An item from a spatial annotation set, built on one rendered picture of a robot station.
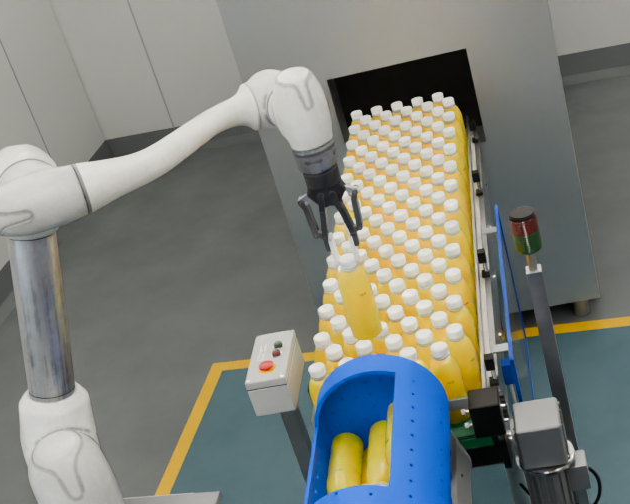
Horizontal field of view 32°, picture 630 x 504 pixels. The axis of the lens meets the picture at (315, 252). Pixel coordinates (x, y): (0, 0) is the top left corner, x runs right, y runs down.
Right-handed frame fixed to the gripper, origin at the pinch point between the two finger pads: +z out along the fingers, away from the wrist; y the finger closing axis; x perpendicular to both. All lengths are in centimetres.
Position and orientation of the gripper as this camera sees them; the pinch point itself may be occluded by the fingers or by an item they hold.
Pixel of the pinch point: (343, 248)
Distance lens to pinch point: 238.0
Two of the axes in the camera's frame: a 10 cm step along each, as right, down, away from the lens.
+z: 2.7, 8.4, 4.7
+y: 9.6, -1.8, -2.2
